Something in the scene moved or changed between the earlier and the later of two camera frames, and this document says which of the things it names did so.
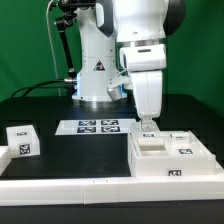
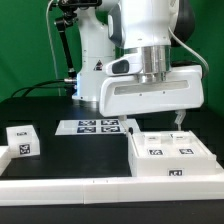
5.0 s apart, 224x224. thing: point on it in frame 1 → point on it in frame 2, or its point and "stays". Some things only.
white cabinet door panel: (138, 132) → (152, 144)
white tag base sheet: (94, 127) stays
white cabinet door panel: (181, 144) stays
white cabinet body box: (169, 154) stays
